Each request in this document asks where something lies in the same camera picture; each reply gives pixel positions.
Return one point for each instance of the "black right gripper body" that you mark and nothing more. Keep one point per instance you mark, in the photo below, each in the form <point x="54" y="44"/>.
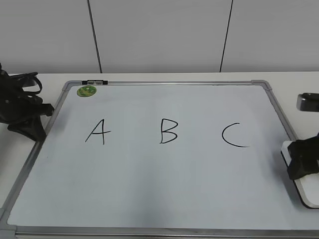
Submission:
<point x="314" y="149"/>

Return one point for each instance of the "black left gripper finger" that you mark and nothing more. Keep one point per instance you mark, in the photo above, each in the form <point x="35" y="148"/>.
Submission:
<point x="31" y="128"/>
<point x="46" y="110"/>

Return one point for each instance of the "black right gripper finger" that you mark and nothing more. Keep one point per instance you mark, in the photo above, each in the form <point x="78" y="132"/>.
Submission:
<point x="302" y="152"/>
<point x="300" y="167"/>

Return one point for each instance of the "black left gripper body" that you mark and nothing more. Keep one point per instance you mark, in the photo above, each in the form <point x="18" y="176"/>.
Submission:
<point x="18" y="93"/>

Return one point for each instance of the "white rectangular board eraser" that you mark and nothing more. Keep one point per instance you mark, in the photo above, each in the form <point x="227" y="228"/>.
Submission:
<point x="307" y="186"/>

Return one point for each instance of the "round green magnet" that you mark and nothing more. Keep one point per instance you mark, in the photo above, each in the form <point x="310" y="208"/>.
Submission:
<point x="86" y="91"/>

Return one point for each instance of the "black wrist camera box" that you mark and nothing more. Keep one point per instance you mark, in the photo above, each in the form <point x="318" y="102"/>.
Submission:
<point x="308" y="102"/>

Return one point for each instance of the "white whiteboard with grey frame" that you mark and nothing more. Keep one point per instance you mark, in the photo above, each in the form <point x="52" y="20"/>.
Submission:
<point x="161" y="160"/>

